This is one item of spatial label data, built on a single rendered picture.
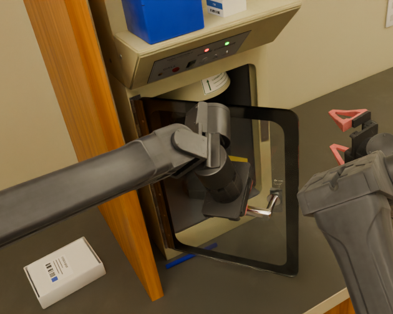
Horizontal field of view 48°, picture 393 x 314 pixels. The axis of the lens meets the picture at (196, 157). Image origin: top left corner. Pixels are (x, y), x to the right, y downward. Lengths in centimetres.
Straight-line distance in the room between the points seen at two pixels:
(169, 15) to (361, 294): 49
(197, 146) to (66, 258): 62
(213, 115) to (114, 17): 25
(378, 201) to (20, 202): 35
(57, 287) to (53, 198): 60
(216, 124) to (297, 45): 98
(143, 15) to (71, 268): 65
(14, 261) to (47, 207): 77
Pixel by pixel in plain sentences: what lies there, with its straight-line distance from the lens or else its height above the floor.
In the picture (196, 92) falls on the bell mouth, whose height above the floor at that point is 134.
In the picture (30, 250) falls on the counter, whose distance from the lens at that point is 128.
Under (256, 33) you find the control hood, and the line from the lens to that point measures 85.
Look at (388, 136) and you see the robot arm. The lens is 86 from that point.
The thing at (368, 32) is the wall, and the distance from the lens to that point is 186.
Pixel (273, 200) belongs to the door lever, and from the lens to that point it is 83.
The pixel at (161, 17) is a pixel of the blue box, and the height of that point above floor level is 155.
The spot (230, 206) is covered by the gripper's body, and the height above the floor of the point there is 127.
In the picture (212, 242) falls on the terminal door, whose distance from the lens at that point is 99.
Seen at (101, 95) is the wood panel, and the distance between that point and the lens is 73.
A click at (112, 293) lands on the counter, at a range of 109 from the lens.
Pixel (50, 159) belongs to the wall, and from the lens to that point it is 135.
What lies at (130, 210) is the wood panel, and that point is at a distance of 86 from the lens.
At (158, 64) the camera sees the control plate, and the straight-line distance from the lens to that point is 76.
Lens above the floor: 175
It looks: 34 degrees down
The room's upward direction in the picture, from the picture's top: 9 degrees counter-clockwise
